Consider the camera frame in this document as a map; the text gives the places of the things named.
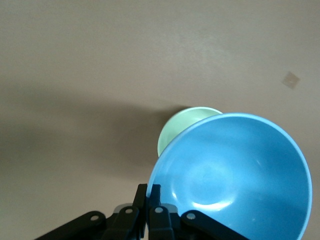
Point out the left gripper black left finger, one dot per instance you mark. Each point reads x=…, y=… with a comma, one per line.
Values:
x=128, y=220

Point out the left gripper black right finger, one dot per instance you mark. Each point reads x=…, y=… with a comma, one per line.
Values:
x=160, y=222

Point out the blue bowl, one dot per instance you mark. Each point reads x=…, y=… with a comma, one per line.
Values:
x=237, y=175

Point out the green bowl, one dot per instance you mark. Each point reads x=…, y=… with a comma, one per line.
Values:
x=175, y=130

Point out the brown tape patch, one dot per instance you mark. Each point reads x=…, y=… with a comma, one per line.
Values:
x=290, y=79

